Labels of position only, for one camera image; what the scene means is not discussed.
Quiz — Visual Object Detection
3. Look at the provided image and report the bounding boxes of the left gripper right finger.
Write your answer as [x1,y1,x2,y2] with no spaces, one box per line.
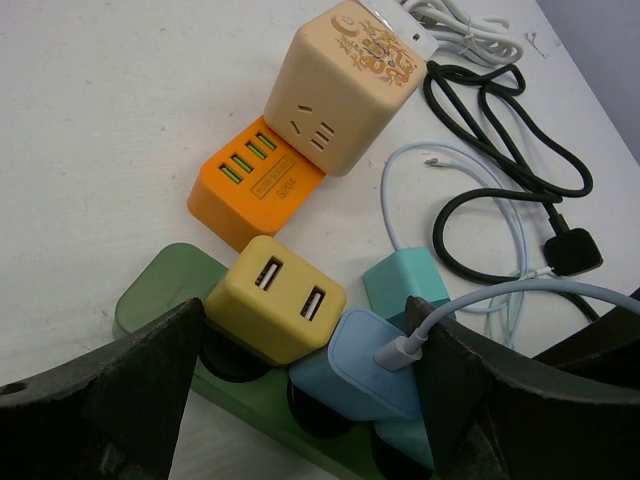
[413,308,639,479]

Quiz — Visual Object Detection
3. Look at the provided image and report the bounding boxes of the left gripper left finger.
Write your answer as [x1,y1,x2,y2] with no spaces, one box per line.
[1,298,204,479]

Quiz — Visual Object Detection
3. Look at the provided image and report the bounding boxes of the green power strip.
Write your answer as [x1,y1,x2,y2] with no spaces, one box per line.
[113,242,441,480]

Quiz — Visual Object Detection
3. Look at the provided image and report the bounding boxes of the yellow usb charger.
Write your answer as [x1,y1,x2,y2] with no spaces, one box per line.
[205,235,346,366]

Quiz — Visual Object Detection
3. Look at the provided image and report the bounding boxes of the teal charger cube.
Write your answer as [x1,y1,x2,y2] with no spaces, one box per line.
[363,247,450,333]
[374,418,435,470]

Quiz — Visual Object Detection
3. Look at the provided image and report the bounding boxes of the light blue usb charger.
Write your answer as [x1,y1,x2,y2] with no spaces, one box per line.
[289,307,422,422]

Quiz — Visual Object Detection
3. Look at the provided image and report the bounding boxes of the beige cube socket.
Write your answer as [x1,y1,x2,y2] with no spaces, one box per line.
[264,1,426,177]

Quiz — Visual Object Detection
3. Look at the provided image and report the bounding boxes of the orange usb hub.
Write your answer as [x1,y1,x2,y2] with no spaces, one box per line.
[187,117,325,252]

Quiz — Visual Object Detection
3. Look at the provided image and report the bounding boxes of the light blue usb cable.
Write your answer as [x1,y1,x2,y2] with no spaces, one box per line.
[373,142,640,372]

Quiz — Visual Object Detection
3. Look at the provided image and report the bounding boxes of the black power cord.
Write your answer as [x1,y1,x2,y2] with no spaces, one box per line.
[422,60,605,321]

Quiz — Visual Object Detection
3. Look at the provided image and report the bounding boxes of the white coiled cord near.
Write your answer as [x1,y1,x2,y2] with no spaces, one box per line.
[359,0,526,69]

